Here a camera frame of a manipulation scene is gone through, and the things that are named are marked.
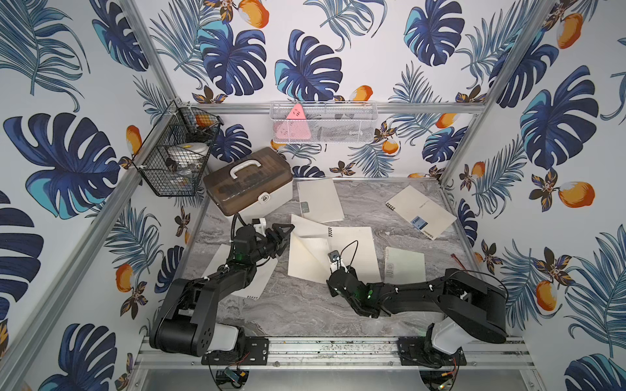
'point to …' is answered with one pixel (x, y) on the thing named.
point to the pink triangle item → (295, 127)
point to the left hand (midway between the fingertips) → (293, 228)
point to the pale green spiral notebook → (403, 265)
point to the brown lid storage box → (260, 181)
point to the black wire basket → (179, 124)
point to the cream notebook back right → (421, 212)
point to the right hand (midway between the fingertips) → (331, 269)
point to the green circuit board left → (232, 376)
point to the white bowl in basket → (191, 154)
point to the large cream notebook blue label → (310, 243)
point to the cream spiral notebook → (319, 200)
